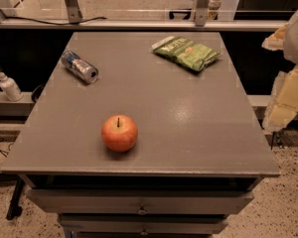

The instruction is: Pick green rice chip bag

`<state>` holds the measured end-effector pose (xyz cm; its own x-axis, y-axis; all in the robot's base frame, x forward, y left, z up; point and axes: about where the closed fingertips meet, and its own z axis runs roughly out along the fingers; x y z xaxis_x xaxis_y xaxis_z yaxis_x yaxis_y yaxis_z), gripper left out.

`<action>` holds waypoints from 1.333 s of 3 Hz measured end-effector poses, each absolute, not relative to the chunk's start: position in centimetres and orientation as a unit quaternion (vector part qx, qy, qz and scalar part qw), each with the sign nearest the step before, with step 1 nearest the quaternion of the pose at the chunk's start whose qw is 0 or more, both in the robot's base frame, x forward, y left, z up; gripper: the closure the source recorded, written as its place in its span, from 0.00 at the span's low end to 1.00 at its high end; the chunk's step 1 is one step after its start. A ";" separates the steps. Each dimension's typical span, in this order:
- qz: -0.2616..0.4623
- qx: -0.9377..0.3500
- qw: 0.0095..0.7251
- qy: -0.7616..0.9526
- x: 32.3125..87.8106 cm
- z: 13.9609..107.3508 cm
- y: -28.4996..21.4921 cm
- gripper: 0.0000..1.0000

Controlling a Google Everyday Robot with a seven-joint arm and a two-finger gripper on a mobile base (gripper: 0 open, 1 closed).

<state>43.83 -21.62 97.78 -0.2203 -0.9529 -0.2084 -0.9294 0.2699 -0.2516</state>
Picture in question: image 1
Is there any black cable on shelf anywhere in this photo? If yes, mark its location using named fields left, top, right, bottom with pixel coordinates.
left=0, top=15, right=107, bottom=26

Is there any black stand leg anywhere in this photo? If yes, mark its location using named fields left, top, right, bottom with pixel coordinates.
left=6, top=178, right=25, bottom=220

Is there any grey metal bracket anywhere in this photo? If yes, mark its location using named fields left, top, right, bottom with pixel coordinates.
left=195, top=0, right=210, bottom=27
left=64, top=0, right=82, bottom=24

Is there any top drawer knob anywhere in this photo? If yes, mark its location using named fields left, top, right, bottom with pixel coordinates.
left=137, top=206, right=148, bottom=215

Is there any silver blue drink can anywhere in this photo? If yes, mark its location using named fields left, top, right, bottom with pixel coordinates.
left=61, top=51, right=98, bottom=84

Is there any white pump bottle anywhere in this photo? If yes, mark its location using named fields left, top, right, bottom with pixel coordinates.
left=0, top=69, right=23, bottom=102

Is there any grey metal bracket left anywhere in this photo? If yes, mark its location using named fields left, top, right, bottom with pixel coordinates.
left=64, top=0, right=82, bottom=24

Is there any grey metal bracket right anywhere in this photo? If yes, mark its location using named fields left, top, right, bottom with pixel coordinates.
left=195, top=0, right=210, bottom=27

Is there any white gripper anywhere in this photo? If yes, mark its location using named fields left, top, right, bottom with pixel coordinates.
left=261, top=10, right=298, bottom=132

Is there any grey drawer cabinet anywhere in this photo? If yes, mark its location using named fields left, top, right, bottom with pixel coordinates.
left=3, top=32, right=279, bottom=238

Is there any green chip bag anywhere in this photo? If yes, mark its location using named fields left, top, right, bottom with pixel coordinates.
left=151, top=36, right=221, bottom=72

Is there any drawer knob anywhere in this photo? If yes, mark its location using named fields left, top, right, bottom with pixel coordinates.
left=137, top=206, right=148, bottom=215
left=140, top=229, right=148, bottom=236

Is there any red apple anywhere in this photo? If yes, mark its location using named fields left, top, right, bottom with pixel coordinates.
left=101, top=115, right=138, bottom=153

